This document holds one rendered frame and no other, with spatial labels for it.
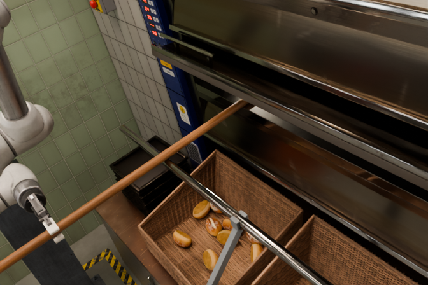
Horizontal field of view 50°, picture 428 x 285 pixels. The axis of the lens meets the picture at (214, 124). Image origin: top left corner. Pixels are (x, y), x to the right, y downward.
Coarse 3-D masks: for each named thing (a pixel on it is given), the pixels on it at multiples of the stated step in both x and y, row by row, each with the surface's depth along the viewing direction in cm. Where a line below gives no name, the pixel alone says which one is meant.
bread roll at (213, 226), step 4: (208, 220) 204; (212, 220) 203; (216, 220) 204; (208, 224) 203; (212, 224) 202; (216, 224) 202; (220, 224) 204; (208, 228) 202; (212, 228) 201; (216, 228) 200; (220, 228) 202; (208, 232) 203; (212, 232) 201; (216, 232) 200; (216, 236) 202
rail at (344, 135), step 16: (160, 48) 169; (192, 64) 155; (224, 80) 143; (256, 96) 133; (288, 112) 124; (304, 112) 120; (320, 128) 116; (336, 128) 112; (368, 144) 105; (400, 160) 100
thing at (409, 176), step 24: (168, 48) 174; (216, 48) 170; (192, 72) 157; (240, 72) 150; (264, 72) 149; (240, 96) 139; (288, 96) 133; (312, 96) 132; (336, 96) 131; (288, 120) 125; (336, 120) 119; (360, 120) 118; (384, 120) 118; (336, 144) 113; (384, 144) 108; (408, 144) 108; (384, 168) 104
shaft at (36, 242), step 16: (224, 112) 168; (208, 128) 165; (176, 144) 159; (160, 160) 156; (128, 176) 151; (112, 192) 148; (80, 208) 144; (64, 224) 141; (32, 240) 138; (16, 256) 135; (0, 272) 133
